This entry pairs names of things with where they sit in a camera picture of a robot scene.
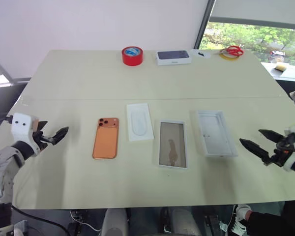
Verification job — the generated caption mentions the red tape roll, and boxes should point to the red tape roll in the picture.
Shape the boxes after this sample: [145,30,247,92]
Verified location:
[121,45,144,67]

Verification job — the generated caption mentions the white open box base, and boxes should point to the white open box base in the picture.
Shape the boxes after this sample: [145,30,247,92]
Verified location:
[195,110,239,158]

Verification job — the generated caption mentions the grey window blind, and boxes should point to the grey window blind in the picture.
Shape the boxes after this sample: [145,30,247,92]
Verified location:
[208,0,295,32]

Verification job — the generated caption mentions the black white sneaker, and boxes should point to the black white sneaker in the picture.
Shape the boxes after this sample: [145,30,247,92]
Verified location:
[219,213,247,236]

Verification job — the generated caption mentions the red handled scissors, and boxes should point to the red handled scissors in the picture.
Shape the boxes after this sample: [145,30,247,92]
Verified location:
[221,45,245,56]

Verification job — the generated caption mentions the white box lid phone print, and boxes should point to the white box lid phone print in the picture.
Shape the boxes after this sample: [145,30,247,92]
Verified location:
[158,119,188,169]

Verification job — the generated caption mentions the yellow sponge block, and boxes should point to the yellow sponge block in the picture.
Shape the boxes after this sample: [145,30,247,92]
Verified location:
[273,64,290,73]

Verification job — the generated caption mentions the dark window frame post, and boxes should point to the dark window frame post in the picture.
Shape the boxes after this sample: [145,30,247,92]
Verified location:
[193,0,216,50]

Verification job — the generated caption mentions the yellow tape roll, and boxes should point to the yellow tape roll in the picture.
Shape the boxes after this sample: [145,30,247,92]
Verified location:
[219,50,239,61]

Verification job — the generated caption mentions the black floor cable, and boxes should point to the black floor cable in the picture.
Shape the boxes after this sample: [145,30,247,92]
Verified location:
[10,205,72,236]

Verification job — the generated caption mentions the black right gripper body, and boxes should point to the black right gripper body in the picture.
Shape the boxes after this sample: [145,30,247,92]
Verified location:
[262,133,295,168]

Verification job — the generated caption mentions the white moulded insert tray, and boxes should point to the white moulded insert tray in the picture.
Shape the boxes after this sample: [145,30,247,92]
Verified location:
[126,103,155,142]

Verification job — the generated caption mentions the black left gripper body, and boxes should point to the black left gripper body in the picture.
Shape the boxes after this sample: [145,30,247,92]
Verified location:
[32,130,56,150]

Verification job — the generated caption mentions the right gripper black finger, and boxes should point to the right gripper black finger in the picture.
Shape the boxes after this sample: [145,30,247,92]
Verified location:
[239,138,271,161]
[258,129,286,144]

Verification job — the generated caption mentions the grey rounded robot leg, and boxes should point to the grey rounded robot leg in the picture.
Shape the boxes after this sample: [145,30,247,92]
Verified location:
[102,208,129,236]

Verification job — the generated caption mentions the white card with black piece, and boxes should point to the white card with black piece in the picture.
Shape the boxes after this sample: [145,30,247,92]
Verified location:
[190,49,211,59]

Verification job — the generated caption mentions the closed white phone box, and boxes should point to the closed white phone box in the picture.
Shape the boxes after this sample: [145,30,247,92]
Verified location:
[155,50,193,66]

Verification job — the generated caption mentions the orange smartphone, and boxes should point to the orange smartphone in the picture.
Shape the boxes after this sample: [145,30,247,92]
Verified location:
[92,117,120,160]

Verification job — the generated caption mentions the white gloved person hand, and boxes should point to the white gloved person hand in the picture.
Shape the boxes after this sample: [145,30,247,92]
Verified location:
[236,204,252,222]

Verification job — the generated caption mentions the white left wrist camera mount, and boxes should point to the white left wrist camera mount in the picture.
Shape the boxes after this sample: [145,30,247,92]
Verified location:
[10,113,41,158]

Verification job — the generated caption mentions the white thin cable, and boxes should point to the white thin cable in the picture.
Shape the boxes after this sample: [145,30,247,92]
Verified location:
[70,212,102,232]

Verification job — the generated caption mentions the parked car outside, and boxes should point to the parked car outside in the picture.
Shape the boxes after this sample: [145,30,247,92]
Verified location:
[268,50,286,63]

